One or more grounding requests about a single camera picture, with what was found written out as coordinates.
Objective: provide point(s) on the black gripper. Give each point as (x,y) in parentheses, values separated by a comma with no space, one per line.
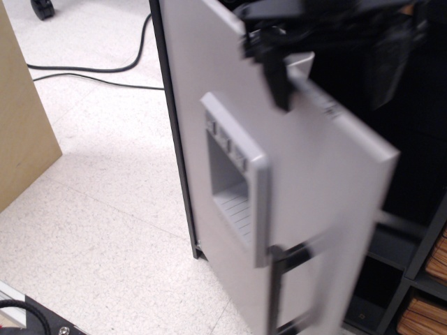
(382,31)

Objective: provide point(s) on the grey toy fridge door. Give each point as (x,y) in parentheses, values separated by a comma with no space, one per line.
(329,172)

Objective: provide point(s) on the dark grey fridge cabinet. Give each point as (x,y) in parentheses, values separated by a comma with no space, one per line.
(413,212)

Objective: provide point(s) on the grey ice dispenser panel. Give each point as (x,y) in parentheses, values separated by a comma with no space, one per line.
(240,178)

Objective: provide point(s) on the upper wicker basket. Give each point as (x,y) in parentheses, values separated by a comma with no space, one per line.
(436,261)

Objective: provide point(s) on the black caster wheel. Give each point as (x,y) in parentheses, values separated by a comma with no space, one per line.
(43,9)

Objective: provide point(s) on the light brown wooden panel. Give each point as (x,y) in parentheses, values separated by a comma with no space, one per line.
(28,143)

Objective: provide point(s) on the black cylindrical door handle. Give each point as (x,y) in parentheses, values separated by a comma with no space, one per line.
(282,262)

